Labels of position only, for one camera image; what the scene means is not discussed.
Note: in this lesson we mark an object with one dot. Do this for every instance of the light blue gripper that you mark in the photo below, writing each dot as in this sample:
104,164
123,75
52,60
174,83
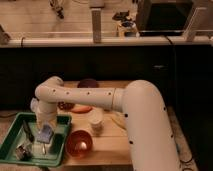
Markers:
45,134

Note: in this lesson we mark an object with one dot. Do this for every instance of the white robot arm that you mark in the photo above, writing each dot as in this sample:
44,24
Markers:
151,139

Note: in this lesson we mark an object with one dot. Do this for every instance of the green plastic tray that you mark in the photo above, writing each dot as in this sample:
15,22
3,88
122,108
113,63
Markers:
16,136

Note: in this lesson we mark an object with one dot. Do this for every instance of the metal spoon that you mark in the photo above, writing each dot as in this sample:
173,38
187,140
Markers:
43,149

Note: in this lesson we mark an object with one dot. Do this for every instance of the black knife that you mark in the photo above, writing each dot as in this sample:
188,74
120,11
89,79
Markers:
27,131

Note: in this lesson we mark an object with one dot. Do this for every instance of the crumpled foil wrapper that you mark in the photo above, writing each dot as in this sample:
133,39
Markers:
23,151

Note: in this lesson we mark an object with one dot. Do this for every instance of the orange bowl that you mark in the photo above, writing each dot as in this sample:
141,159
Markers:
74,138

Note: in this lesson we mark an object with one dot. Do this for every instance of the orange carrot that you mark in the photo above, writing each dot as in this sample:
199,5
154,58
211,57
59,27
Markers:
81,109

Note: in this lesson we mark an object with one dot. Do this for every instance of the white plastic cup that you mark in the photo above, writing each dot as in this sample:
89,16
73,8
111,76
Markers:
95,119

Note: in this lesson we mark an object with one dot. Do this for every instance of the purple plate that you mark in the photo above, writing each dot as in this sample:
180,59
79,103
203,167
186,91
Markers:
88,83

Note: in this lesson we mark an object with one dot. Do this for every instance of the yellow banana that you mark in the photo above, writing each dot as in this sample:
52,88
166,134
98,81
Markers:
119,121

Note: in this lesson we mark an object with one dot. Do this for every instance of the black monitor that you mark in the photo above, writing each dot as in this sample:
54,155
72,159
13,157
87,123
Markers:
162,16

